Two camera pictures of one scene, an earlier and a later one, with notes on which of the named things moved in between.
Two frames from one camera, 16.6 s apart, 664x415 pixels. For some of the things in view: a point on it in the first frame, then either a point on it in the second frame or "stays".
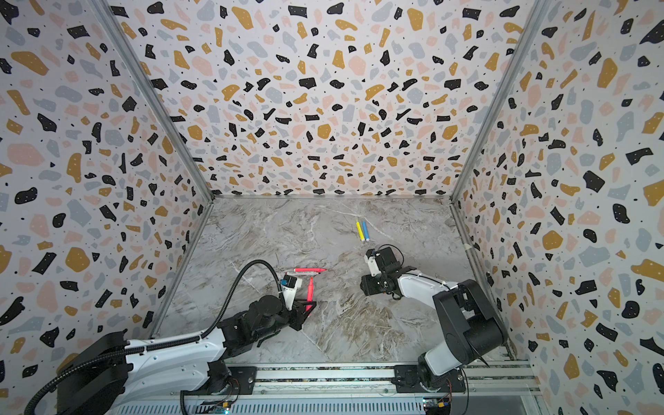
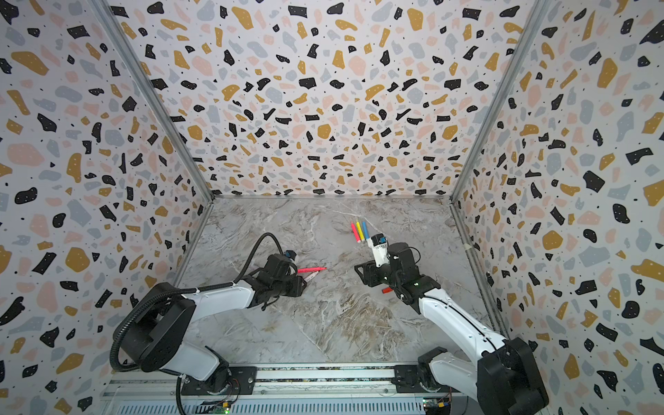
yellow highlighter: x=359 y=228 stays
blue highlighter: x=366 y=231 stays
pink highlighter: x=309 y=270 stays
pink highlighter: x=309 y=293 -> x=355 y=232
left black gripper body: x=296 y=318 -> x=287 y=287
